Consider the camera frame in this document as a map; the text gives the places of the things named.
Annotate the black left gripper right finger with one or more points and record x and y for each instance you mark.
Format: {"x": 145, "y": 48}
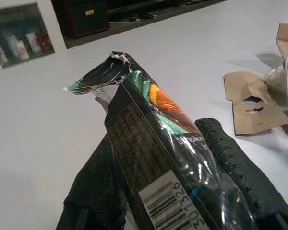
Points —
{"x": 242, "y": 172}

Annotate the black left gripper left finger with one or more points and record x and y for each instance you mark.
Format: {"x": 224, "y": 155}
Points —
{"x": 93, "y": 191}

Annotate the dark cigarette pack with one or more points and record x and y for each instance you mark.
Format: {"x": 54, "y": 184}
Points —
{"x": 144, "y": 134}

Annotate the flat brown cardboard piece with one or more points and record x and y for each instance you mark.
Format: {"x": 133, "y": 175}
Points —
{"x": 240, "y": 91}

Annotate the crumpled translucent plastic wrap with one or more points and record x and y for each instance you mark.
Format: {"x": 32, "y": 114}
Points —
{"x": 277, "y": 81}

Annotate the white glass door cabinet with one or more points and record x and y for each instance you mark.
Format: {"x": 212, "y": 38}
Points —
{"x": 55, "y": 28}

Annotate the black case with gold label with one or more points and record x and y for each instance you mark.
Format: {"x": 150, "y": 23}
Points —
{"x": 81, "y": 21}

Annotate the low dark bench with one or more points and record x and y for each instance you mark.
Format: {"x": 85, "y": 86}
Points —
{"x": 134, "y": 9}

